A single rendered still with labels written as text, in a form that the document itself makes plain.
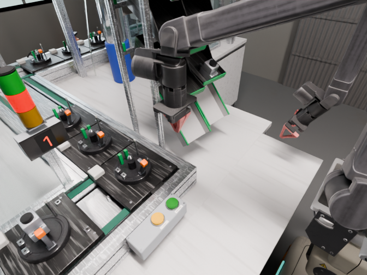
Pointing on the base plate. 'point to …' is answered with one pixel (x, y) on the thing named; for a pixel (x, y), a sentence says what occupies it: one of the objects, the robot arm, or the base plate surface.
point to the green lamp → (12, 84)
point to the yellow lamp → (30, 118)
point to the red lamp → (21, 101)
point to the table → (242, 214)
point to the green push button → (172, 203)
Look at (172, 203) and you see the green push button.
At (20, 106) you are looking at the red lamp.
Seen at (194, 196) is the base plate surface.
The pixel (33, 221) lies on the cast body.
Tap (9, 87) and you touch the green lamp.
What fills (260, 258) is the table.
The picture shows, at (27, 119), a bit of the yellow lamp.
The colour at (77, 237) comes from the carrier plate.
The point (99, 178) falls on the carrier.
